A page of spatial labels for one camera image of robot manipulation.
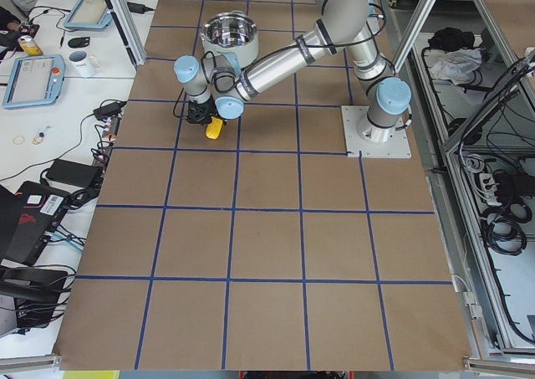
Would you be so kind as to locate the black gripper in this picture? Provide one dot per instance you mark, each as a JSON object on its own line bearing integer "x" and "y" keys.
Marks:
{"x": 207, "y": 113}

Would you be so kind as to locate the yellow corn cob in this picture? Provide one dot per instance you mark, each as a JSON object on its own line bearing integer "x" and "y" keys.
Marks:
{"x": 214, "y": 128}

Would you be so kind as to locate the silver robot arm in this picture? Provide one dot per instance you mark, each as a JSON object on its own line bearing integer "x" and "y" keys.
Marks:
{"x": 217, "y": 86}

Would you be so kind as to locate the mint green cooking pot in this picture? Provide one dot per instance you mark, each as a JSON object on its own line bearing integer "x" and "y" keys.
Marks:
{"x": 231, "y": 32}

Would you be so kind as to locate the small black power brick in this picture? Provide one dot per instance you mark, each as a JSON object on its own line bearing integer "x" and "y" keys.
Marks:
{"x": 109, "y": 110}

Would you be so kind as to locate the white mug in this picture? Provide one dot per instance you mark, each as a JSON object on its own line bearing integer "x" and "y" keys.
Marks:
{"x": 84, "y": 64}

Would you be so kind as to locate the black computer mouse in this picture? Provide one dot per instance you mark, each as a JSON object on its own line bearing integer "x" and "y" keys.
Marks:
{"x": 79, "y": 42}

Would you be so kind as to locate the black power adapter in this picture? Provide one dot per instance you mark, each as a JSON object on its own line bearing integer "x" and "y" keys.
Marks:
{"x": 73, "y": 173}

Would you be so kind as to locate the far blue teach pendant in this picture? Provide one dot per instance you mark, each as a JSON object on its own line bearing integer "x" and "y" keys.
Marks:
{"x": 92, "y": 15}

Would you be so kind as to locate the blue teach pendant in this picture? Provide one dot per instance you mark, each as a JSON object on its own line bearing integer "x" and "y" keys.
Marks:
{"x": 92, "y": 15}
{"x": 34, "y": 81}

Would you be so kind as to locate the near blue teach pendant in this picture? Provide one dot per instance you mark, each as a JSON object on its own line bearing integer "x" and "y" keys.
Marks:
{"x": 34, "y": 81}

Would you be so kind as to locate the yellow drink can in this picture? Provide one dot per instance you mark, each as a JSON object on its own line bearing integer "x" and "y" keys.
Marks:
{"x": 28, "y": 44}

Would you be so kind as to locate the black laptop with red logo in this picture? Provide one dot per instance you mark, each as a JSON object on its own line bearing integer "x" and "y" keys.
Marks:
{"x": 28, "y": 217}

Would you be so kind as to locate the black cloth bundle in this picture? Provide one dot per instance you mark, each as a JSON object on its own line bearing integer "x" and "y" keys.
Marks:
{"x": 451, "y": 39}

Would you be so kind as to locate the white crumpled cloth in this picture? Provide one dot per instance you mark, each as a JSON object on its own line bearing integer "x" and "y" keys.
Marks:
{"x": 458, "y": 66}

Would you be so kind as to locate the aluminium frame post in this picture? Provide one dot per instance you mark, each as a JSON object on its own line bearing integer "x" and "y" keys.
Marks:
{"x": 127, "y": 30}

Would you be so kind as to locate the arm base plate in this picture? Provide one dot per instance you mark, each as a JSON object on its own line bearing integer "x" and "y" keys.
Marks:
{"x": 362, "y": 139}

